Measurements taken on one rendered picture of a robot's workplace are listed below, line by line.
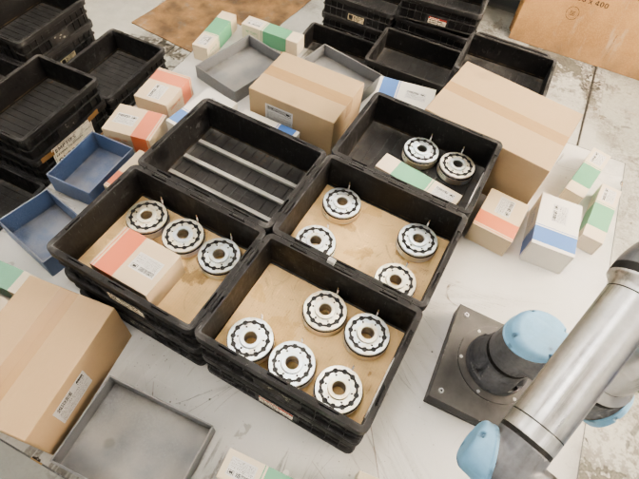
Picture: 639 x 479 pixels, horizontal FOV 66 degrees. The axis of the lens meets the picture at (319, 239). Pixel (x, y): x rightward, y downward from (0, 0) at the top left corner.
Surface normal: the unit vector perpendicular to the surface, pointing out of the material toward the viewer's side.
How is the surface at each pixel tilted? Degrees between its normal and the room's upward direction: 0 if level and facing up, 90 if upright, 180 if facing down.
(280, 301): 0
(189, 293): 0
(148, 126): 0
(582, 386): 24
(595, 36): 72
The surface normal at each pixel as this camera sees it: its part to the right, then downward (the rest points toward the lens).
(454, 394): 0.11, -0.51
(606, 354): -0.04, -0.18
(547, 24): -0.38, 0.54
